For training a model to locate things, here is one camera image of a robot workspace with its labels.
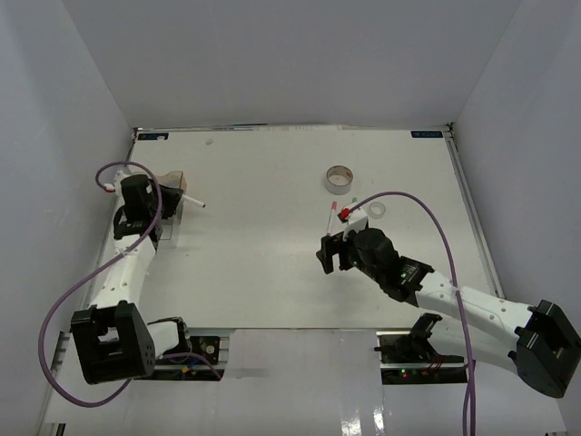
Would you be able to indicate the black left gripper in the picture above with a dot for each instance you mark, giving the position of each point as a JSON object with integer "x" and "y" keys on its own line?
{"x": 172, "y": 196}

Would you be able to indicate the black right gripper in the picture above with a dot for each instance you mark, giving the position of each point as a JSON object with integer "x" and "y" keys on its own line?
{"x": 331, "y": 246}

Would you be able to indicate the pink capped white marker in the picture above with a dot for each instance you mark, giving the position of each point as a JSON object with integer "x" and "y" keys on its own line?
{"x": 332, "y": 214}

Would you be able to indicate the red capped white marker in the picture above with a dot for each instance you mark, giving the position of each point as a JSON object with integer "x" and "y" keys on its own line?
{"x": 190, "y": 200}

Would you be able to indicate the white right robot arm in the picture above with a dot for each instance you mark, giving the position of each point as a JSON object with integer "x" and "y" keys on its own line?
{"x": 536, "y": 342}

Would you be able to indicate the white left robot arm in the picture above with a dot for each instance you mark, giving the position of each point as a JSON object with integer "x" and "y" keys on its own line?
{"x": 112, "y": 340}

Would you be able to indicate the clear brown organizer container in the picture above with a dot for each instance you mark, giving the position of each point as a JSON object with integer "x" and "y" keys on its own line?
{"x": 174, "y": 186}

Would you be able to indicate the small clear tape roll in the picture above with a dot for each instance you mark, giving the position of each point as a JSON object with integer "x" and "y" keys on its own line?
{"x": 376, "y": 210}

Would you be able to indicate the black label left corner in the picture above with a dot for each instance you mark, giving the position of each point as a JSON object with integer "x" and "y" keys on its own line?
{"x": 152, "y": 136}

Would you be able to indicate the black label corner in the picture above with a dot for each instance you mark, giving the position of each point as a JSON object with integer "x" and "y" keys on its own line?
{"x": 426, "y": 134}
{"x": 152, "y": 136}

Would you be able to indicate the large white tape roll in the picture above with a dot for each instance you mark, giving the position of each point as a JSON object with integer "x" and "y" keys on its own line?
{"x": 338, "y": 179}

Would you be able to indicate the black label right corner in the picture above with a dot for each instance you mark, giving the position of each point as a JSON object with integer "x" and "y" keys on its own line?
{"x": 426, "y": 134}

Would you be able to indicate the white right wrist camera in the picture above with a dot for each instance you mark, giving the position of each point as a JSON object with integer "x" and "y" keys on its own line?
{"x": 355, "y": 220}

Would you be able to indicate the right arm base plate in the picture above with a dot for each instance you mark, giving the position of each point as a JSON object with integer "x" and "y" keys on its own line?
{"x": 406, "y": 361}

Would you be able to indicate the aluminium rail left edge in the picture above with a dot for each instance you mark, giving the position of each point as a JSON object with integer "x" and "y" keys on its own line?
{"x": 59, "y": 353}

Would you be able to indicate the aluminium rail edge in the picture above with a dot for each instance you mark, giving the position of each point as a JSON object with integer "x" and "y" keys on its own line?
{"x": 477, "y": 230}
{"x": 59, "y": 353}

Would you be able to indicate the aluminium rail right edge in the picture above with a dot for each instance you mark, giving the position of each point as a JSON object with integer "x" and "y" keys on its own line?
{"x": 477, "y": 230}

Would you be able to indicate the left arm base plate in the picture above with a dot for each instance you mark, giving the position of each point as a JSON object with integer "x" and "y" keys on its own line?
{"x": 202, "y": 359}

